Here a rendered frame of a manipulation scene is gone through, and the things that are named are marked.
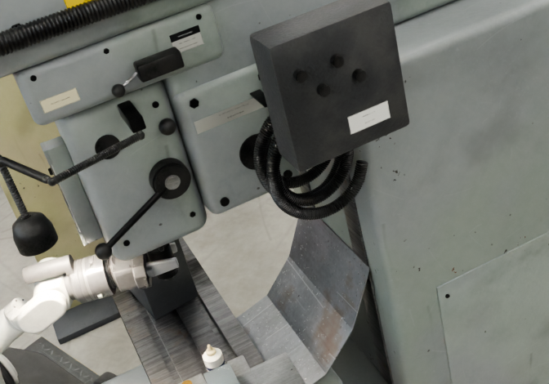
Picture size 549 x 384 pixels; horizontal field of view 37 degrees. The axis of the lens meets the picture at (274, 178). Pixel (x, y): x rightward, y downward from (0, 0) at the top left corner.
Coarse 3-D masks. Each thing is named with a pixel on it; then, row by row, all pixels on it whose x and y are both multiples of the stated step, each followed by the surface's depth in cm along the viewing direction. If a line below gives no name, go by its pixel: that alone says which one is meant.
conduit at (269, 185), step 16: (256, 96) 141; (272, 128) 136; (256, 144) 138; (272, 144) 135; (256, 160) 139; (272, 160) 132; (336, 160) 146; (352, 160) 142; (272, 176) 133; (304, 176) 147; (336, 176) 143; (272, 192) 134; (288, 192) 139; (320, 192) 143; (352, 192) 141; (288, 208) 137; (304, 208) 140; (320, 208) 141; (336, 208) 141
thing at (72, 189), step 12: (48, 144) 144; (60, 144) 143; (48, 156) 143; (60, 156) 144; (60, 168) 145; (72, 180) 147; (72, 192) 148; (84, 192) 149; (72, 204) 149; (84, 204) 150; (72, 216) 151; (84, 216) 151; (84, 228) 152; (96, 228) 153; (84, 240) 153
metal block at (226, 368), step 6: (222, 366) 153; (228, 366) 153; (210, 372) 152; (216, 372) 152; (222, 372) 152; (228, 372) 151; (210, 378) 151; (216, 378) 151; (222, 378) 150; (228, 378) 150; (234, 378) 150
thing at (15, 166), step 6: (0, 162) 135; (6, 162) 134; (12, 162) 133; (12, 168) 133; (18, 168) 131; (24, 168) 130; (30, 168) 130; (24, 174) 131; (30, 174) 129; (36, 174) 127; (42, 174) 127; (42, 180) 126
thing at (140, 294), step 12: (180, 252) 189; (180, 264) 190; (156, 276) 188; (180, 276) 191; (132, 288) 199; (144, 288) 187; (156, 288) 189; (168, 288) 191; (180, 288) 193; (192, 288) 195; (144, 300) 192; (156, 300) 190; (168, 300) 192; (180, 300) 194; (156, 312) 191; (168, 312) 193
